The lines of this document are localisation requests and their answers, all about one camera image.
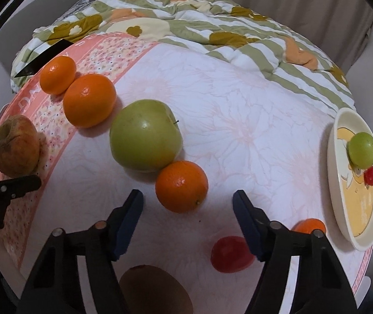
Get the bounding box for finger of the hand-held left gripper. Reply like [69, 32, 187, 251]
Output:
[0, 174, 42, 230]

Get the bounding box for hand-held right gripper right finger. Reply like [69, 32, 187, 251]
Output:
[233, 189, 359, 314]

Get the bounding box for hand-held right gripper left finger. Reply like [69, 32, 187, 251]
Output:
[16, 189, 144, 314]

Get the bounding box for brownish red apple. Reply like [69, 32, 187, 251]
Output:
[0, 114, 41, 178]

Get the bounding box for small orange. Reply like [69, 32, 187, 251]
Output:
[294, 218, 327, 236]

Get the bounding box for brown kiwi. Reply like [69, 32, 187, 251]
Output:
[118, 264, 194, 314]

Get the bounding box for large green apple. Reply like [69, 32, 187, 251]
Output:
[109, 99, 183, 173]

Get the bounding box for glossy mandarin orange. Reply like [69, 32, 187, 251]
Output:
[39, 55, 77, 95]

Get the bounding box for white bowl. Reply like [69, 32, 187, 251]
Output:
[328, 107, 373, 252]

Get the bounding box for black flat card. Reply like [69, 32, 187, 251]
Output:
[14, 38, 74, 78]

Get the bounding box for pink and white bed sheet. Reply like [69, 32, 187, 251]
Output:
[0, 31, 373, 314]

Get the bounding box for small green fruit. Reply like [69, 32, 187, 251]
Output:
[347, 132, 373, 167]

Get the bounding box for grey patterned pillow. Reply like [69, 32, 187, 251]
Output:
[55, 0, 90, 23]

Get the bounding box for floral striped quilt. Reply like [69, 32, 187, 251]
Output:
[10, 0, 357, 118]

